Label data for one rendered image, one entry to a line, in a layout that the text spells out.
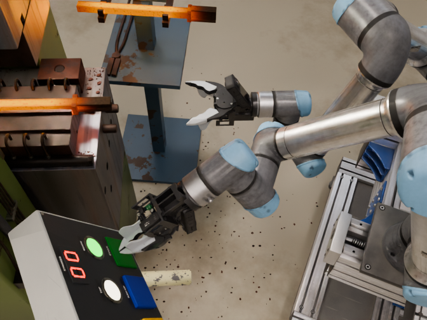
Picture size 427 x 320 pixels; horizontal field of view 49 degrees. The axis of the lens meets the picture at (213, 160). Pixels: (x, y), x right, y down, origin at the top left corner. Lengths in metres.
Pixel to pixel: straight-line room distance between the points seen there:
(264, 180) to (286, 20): 2.22
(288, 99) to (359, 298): 0.94
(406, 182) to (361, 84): 0.47
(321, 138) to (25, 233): 0.60
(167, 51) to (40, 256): 1.12
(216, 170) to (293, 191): 1.42
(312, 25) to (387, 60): 2.01
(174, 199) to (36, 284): 0.30
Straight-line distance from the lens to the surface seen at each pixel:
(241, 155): 0.92
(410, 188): 0.78
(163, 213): 0.97
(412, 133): 0.82
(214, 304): 2.08
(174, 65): 1.79
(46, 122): 1.33
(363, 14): 1.19
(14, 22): 0.97
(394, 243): 1.32
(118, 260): 1.05
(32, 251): 0.93
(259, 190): 0.98
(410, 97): 0.88
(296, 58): 2.91
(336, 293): 1.94
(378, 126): 0.92
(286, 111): 1.32
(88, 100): 1.32
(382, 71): 1.17
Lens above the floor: 2.00
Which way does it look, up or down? 57 degrees down
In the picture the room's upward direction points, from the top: 3 degrees clockwise
